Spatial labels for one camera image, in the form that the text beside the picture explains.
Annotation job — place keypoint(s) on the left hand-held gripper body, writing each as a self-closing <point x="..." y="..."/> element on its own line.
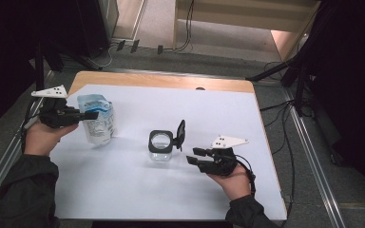
<point x="57" y="115"/>

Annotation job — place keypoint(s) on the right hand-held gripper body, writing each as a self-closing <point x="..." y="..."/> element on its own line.
<point x="221" y="163"/>

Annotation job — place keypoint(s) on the clear jar with black lid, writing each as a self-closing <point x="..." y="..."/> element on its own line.
<point x="169" y="147"/>

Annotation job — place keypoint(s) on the person's right hand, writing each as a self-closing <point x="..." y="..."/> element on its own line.
<point x="236" y="183"/>

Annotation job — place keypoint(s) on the person's left hand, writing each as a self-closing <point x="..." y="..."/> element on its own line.
<point x="39" y="141"/>

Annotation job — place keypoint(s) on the white paper sheet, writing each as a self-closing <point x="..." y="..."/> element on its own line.
<point x="187" y="196"/>

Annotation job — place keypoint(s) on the black metal stand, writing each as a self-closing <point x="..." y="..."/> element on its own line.
<point x="299" y="95"/>
<point x="39" y="69"/>

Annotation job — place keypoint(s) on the dark round table grommet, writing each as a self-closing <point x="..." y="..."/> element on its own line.
<point x="200" y="88"/>

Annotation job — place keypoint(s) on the black curtain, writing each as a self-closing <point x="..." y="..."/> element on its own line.
<point x="6" y="47"/>
<point x="355" y="79"/>

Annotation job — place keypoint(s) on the grey cabinet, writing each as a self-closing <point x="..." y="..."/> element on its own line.
<point x="109" y="15"/>

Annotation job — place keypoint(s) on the light wooden shelf unit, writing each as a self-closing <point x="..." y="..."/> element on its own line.
<point x="234" y="12"/>

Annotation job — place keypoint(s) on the aluminium floor rail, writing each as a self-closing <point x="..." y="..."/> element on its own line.
<point x="0" y="171"/>
<point x="316" y="171"/>

